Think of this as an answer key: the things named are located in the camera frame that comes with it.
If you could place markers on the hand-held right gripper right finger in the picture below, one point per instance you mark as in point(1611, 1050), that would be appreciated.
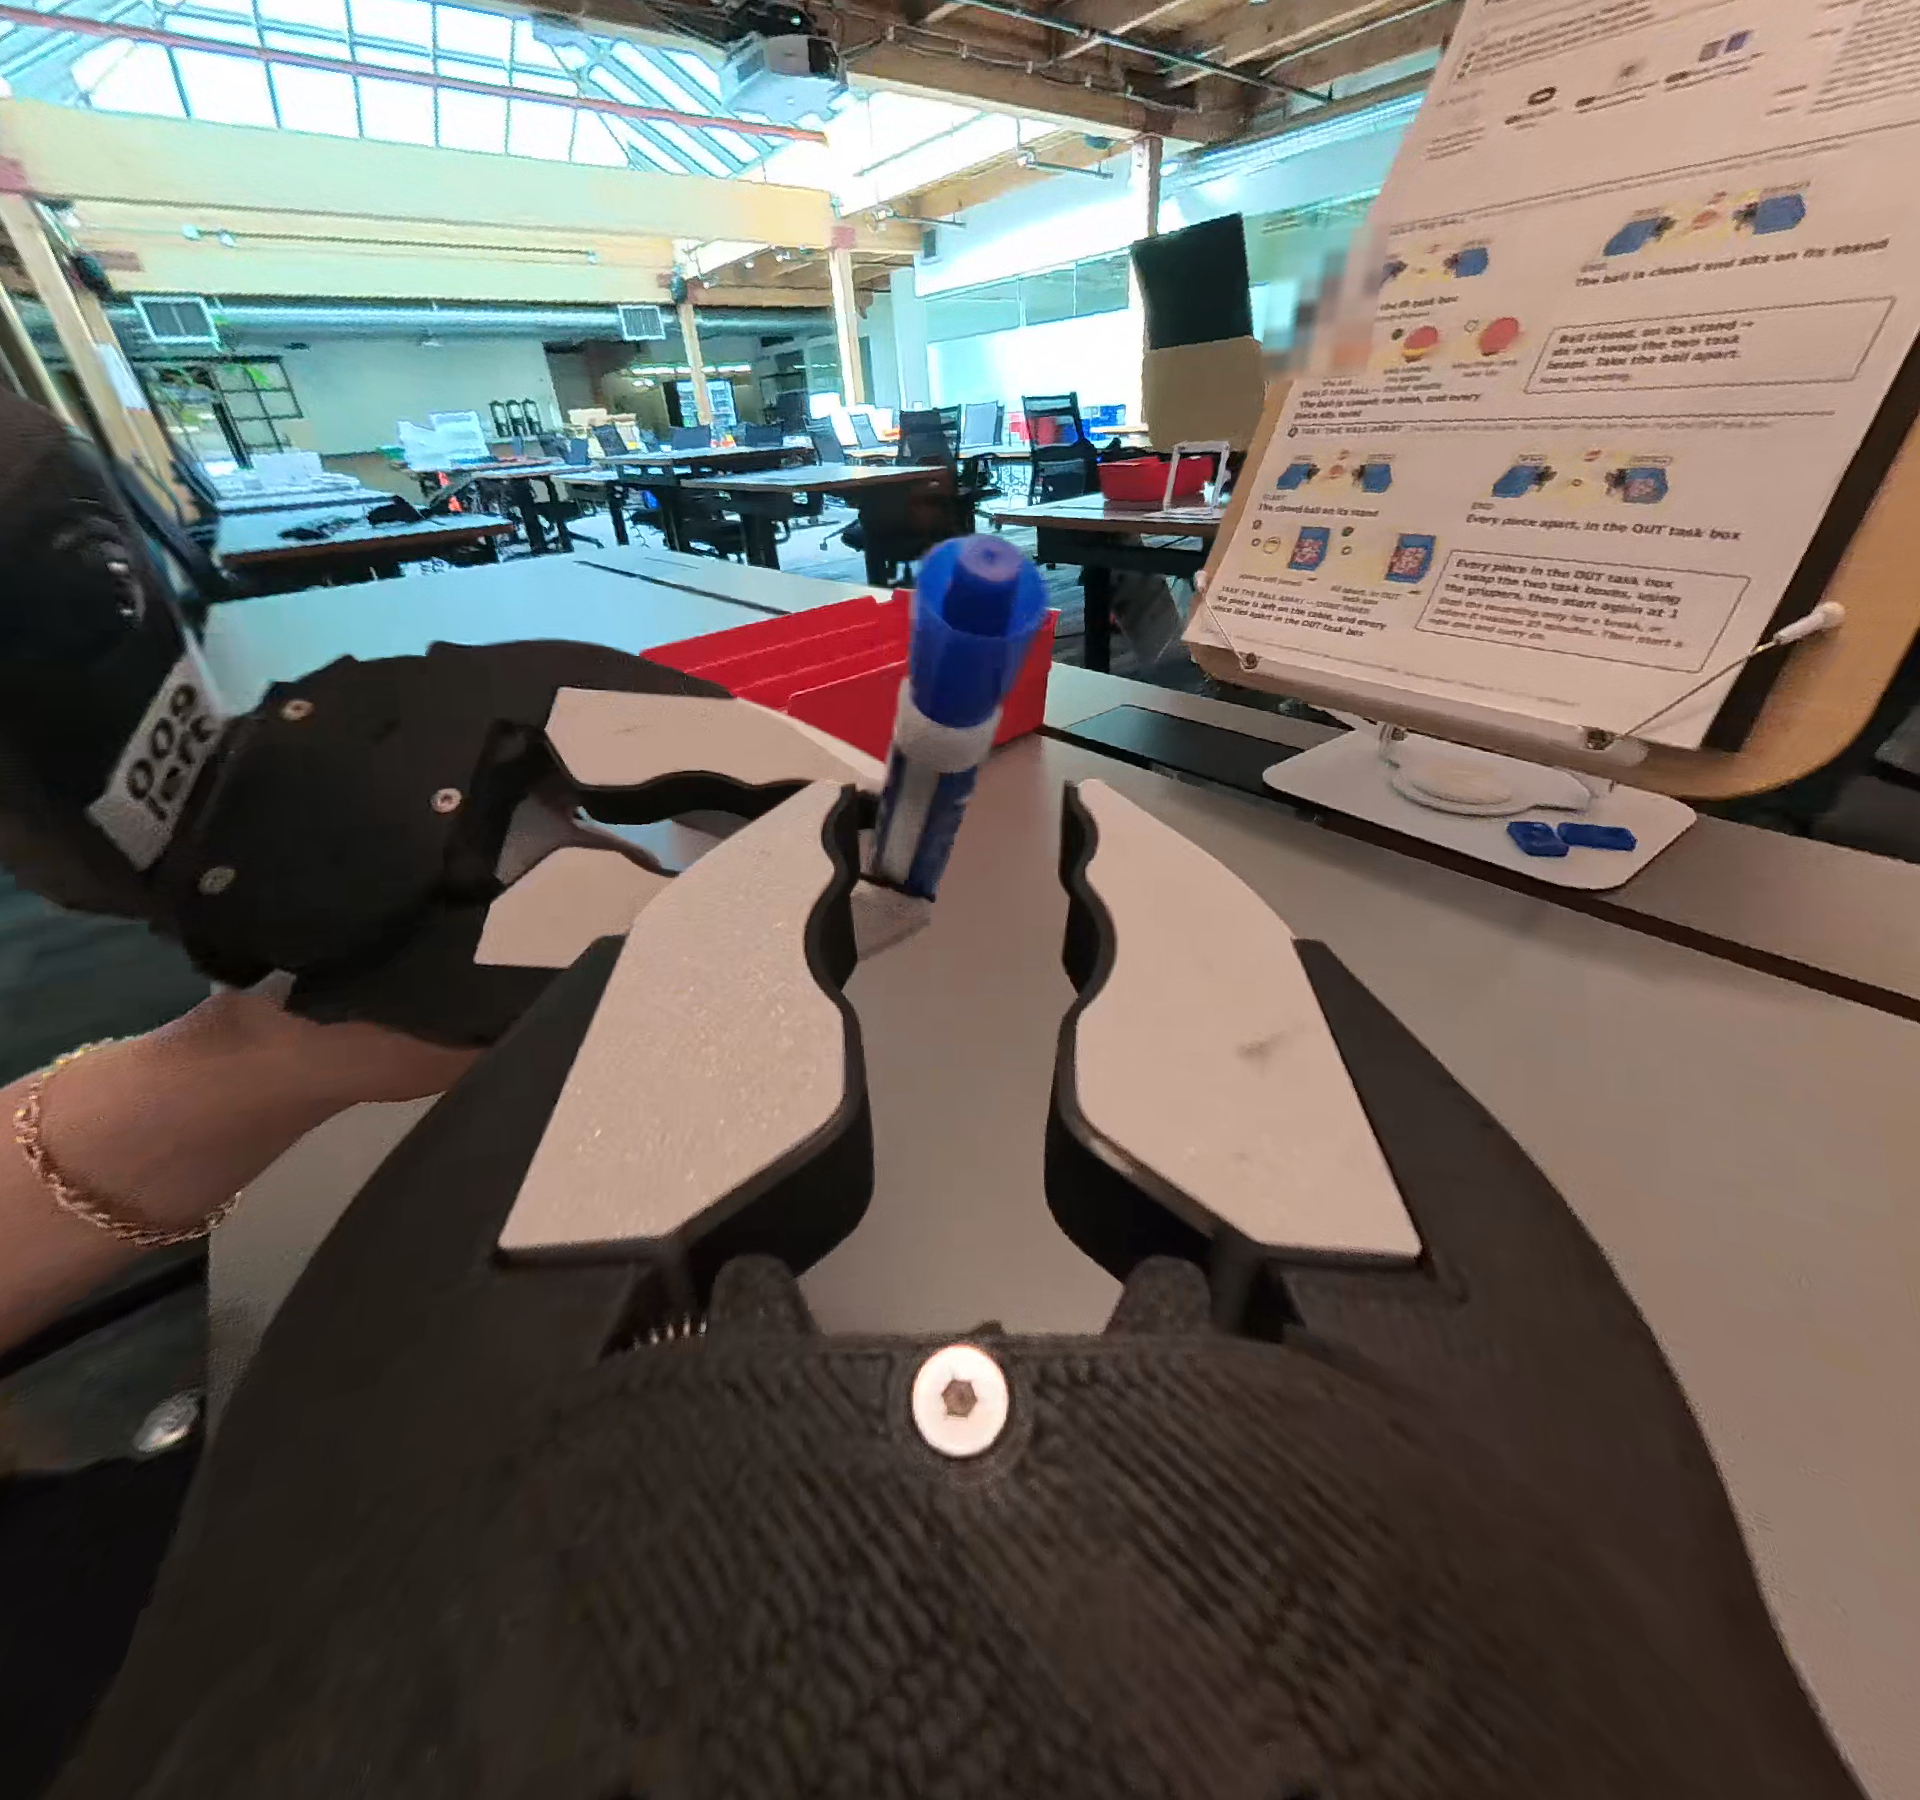
point(1247, 1080)

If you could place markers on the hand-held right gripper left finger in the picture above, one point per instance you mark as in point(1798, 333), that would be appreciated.
point(676, 1080)

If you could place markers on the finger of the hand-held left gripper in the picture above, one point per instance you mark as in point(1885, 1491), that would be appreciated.
point(572, 906)
point(706, 742)

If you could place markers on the red plastic bin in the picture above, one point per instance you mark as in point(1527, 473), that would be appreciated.
point(783, 664)
point(1156, 481)

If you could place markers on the blue and white marker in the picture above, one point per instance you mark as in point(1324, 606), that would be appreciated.
point(955, 676)

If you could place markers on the person's left forearm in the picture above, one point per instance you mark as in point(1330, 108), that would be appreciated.
point(75, 1232)

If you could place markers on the person's left hand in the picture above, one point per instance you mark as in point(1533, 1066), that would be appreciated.
point(318, 1065)

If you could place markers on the black office chair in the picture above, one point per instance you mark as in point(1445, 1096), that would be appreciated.
point(908, 496)

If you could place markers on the white stand base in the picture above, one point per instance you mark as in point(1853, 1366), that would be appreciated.
point(1382, 782)

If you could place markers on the blue clip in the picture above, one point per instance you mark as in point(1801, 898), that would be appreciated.
point(1572, 840)

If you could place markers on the ceiling projector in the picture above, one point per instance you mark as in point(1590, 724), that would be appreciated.
point(783, 68)

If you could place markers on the instruction sheet board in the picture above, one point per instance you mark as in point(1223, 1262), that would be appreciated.
point(1619, 330)

